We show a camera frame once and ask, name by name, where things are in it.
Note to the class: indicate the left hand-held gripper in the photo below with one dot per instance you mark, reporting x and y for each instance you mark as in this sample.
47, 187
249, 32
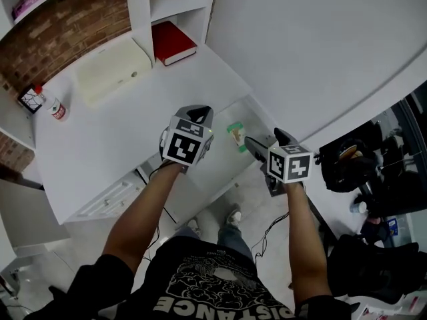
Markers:
181, 148

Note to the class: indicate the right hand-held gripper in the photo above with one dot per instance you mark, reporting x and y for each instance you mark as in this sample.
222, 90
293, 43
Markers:
295, 167

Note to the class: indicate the green and white packet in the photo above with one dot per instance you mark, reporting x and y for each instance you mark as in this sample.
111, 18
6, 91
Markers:
237, 133

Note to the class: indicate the white drawer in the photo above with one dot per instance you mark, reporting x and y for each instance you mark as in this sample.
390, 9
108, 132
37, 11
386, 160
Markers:
230, 168

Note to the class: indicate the person's right forearm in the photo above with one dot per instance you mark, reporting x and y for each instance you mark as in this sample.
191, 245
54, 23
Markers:
305, 245

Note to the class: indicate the person's left forearm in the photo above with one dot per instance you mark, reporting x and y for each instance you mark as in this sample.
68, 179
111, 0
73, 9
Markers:
143, 218

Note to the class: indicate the white small drawer cabinet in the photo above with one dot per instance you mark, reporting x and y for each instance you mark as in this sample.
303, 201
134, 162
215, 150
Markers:
106, 198

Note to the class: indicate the person's left shoe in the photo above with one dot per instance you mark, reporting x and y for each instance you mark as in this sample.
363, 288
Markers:
194, 227

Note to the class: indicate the person's shoe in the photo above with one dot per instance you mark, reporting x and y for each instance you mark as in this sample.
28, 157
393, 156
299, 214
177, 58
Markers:
233, 216
194, 227

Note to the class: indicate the black backpack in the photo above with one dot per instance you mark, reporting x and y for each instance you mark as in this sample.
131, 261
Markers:
347, 172

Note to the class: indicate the person's right shoe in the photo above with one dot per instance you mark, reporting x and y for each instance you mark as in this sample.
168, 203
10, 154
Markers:
233, 216

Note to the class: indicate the person's grey trousers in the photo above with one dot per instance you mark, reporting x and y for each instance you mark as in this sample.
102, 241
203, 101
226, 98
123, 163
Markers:
231, 238

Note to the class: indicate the cream plastic storage box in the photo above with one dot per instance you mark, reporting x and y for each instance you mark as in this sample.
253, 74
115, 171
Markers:
110, 72

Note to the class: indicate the white paper cup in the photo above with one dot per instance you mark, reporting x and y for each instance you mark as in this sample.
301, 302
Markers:
358, 207

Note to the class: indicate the red hardcover book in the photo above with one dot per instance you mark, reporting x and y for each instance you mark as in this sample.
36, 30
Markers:
170, 40

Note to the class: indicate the clear bottle with red cap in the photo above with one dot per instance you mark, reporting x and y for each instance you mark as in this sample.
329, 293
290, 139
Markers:
56, 108

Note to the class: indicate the person's black printed t-shirt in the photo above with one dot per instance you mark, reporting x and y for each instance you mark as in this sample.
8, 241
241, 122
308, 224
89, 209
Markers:
200, 288

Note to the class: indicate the white desk shelf unit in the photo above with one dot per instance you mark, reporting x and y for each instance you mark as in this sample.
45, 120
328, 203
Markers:
138, 8

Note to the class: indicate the blue packet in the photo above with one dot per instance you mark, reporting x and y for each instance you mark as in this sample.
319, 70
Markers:
393, 227

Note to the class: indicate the black office chair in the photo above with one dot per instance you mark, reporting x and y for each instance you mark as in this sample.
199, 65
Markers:
367, 268

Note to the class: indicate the black framed picture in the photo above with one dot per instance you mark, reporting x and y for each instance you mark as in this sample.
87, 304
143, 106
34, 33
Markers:
30, 98

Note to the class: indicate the white side table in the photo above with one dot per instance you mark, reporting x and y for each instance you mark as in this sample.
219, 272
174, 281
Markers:
26, 212

